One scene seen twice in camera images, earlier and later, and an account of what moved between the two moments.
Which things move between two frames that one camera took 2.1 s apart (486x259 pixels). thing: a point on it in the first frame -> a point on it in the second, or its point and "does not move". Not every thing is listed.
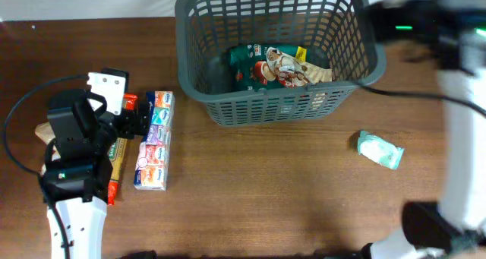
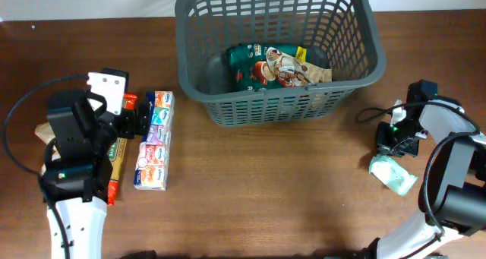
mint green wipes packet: x=379 y=150 -> x=390 y=173
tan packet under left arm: x=45 y=133 does not move
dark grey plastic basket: x=336 y=23 does not move
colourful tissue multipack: x=153 y=162 does not move
